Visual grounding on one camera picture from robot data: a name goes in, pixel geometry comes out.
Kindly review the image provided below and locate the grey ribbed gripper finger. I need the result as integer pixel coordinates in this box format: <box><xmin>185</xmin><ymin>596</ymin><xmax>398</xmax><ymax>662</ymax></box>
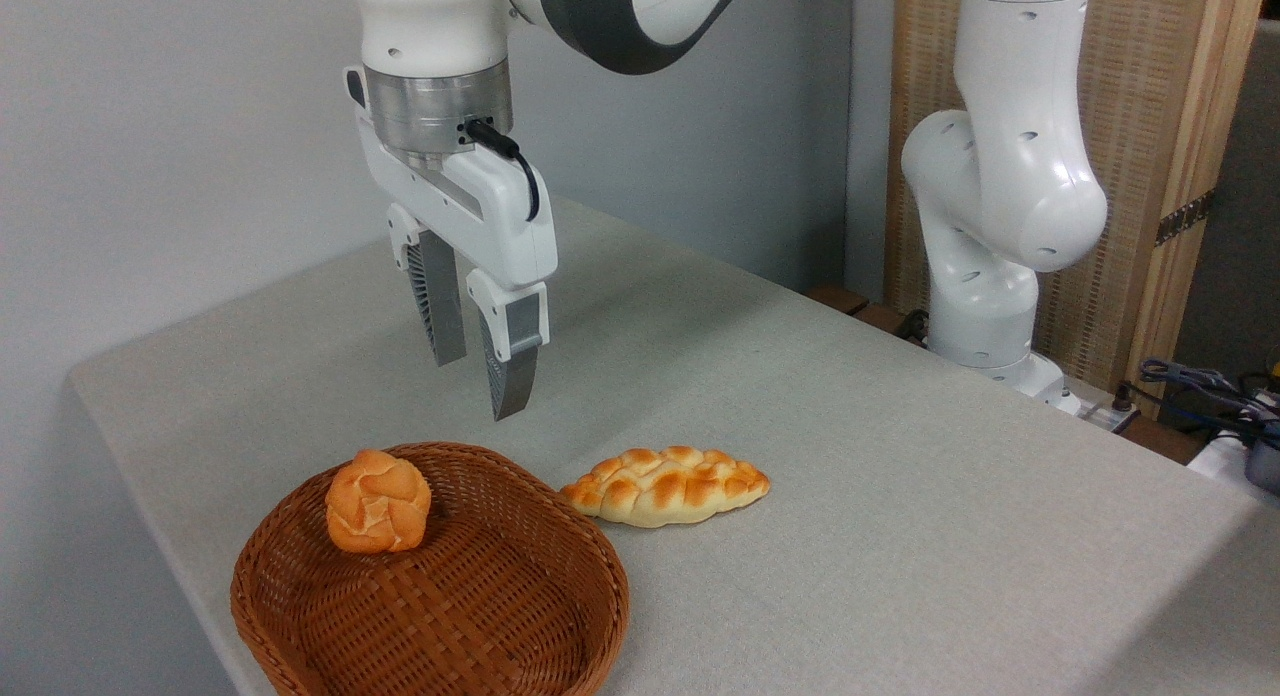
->
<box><xmin>466</xmin><ymin>268</ymin><xmax>550</xmax><ymax>422</ymax></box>
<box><xmin>387</xmin><ymin>204</ymin><xmax>468</xmax><ymax>367</ymax></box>

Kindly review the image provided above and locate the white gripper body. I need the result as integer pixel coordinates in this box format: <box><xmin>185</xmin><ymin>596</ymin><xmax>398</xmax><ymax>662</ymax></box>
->
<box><xmin>345</xmin><ymin>66</ymin><xmax>558</xmax><ymax>289</ymax></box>

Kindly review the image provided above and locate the long braided bread loaf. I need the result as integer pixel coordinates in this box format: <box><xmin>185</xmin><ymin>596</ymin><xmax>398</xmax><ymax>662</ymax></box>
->
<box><xmin>560</xmin><ymin>446</ymin><xmax>771</xmax><ymax>529</ymax></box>

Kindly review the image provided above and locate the round orange bread roll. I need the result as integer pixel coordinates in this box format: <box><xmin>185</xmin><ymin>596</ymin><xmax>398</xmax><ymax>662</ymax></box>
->
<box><xmin>326</xmin><ymin>449</ymin><xmax>433</xmax><ymax>555</ymax></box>

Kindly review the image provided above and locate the brown woven wicker basket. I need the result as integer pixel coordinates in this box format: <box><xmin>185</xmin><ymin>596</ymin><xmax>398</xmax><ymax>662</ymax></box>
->
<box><xmin>230</xmin><ymin>442</ymin><xmax>631</xmax><ymax>696</ymax></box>

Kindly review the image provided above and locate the brown wooden base board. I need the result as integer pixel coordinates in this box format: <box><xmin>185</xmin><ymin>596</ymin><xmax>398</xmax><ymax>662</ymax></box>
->
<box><xmin>805</xmin><ymin>284</ymin><xmax>931</xmax><ymax>349</ymax></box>

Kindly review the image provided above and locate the grey tablecloth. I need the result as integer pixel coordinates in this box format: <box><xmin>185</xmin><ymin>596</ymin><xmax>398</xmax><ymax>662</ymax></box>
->
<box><xmin>68</xmin><ymin>194</ymin><xmax>1280</xmax><ymax>696</ymax></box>

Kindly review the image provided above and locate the wooden woven screen panel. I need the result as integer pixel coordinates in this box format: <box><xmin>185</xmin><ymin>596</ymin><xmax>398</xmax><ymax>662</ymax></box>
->
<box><xmin>885</xmin><ymin>0</ymin><xmax>1269</xmax><ymax>417</ymax></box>

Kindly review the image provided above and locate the metal screen hinge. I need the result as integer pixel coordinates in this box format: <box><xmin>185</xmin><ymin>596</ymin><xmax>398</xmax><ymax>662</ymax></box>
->
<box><xmin>1155</xmin><ymin>189</ymin><xmax>1216</xmax><ymax>247</ymax></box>

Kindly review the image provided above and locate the white box with grey device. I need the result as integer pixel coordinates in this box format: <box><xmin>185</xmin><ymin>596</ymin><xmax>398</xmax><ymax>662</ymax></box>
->
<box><xmin>1188</xmin><ymin>428</ymin><xmax>1280</xmax><ymax>507</ymax></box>

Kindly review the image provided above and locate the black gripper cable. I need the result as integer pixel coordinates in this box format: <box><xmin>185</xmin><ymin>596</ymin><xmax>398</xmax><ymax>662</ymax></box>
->
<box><xmin>462</xmin><ymin>119</ymin><xmax>541</xmax><ymax>222</ymax></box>

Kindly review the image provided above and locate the blue grey cable bundle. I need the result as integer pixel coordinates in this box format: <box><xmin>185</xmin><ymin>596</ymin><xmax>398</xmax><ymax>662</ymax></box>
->
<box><xmin>1138</xmin><ymin>358</ymin><xmax>1280</xmax><ymax>432</ymax></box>

